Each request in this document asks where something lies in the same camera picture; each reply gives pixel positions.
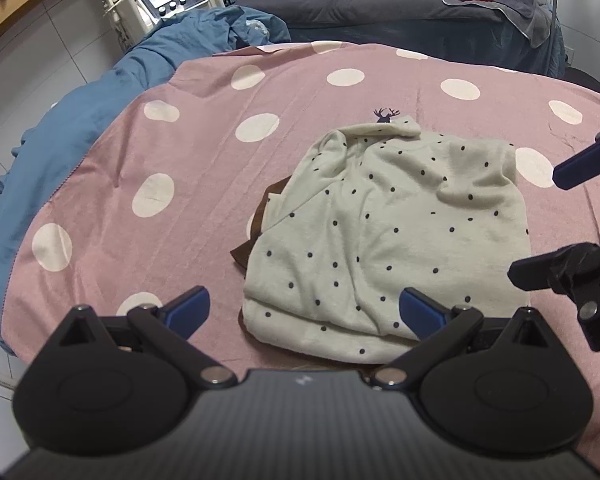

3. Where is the dark grey bed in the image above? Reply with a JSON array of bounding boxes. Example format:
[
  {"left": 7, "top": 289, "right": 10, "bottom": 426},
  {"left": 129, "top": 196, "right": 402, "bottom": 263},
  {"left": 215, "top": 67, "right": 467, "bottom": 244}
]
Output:
[{"left": 235, "top": 0, "right": 566, "bottom": 73}]

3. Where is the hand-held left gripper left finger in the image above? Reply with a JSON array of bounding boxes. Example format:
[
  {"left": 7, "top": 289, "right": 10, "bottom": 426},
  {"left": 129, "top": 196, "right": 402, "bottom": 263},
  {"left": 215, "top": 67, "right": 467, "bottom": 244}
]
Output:
[{"left": 55, "top": 286, "right": 238, "bottom": 390}]

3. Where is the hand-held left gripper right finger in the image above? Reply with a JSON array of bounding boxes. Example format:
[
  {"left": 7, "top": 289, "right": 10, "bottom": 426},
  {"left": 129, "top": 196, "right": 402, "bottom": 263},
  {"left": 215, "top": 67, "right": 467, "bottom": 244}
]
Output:
[{"left": 369, "top": 287, "right": 556, "bottom": 391}]

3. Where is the blue quilt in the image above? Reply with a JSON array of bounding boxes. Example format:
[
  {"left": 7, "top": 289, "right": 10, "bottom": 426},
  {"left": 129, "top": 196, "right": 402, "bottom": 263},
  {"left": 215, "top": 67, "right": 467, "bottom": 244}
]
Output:
[{"left": 0, "top": 0, "right": 293, "bottom": 356}]

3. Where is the brown garment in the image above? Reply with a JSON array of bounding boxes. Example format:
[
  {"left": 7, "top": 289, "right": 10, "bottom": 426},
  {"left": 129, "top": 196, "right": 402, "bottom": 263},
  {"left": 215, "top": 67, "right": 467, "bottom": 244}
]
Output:
[{"left": 229, "top": 175, "right": 381, "bottom": 376}]

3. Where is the grey towel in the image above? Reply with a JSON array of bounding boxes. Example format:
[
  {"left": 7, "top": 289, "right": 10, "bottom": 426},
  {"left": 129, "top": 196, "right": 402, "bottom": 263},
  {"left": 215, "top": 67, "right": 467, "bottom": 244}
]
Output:
[{"left": 442, "top": 0, "right": 553, "bottom": 48}]

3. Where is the white black-dotted shirt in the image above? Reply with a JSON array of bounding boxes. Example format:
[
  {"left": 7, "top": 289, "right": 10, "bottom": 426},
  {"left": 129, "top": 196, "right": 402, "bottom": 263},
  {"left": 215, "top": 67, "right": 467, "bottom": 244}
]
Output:
[{"left": 242, "top": 115, "right": 531, "bottom": 365}]

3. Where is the white machine with screen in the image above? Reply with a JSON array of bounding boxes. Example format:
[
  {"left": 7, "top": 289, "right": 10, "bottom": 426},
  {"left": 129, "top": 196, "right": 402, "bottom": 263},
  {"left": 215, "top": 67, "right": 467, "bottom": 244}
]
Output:
[{"left": 105, "top": 0, "right": 221, "bottom": 53}]

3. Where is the pink polka dot bed sheet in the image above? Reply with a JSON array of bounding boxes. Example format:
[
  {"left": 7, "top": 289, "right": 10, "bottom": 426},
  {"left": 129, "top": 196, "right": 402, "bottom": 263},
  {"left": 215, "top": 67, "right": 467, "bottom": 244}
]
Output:
[{"left": 0, "top": 40, "right": 600, "bottom": 466}]

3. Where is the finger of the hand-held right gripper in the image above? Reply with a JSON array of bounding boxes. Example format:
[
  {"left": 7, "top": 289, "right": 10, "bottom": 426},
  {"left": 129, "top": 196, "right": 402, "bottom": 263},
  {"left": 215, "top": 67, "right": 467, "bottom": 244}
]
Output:
[
  {"left": 507, "top": 230, "right": 600, "bottom": 353},
  {"left": 551, "top": 105, "right": 600, "bottom": 191}
]

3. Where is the black stool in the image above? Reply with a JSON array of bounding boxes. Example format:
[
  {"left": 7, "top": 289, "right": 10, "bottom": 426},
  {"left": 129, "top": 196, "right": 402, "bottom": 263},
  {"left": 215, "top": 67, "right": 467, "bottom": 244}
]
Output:
[{"left": 562, "top": 66, "right": 600, "bottom": 96}]

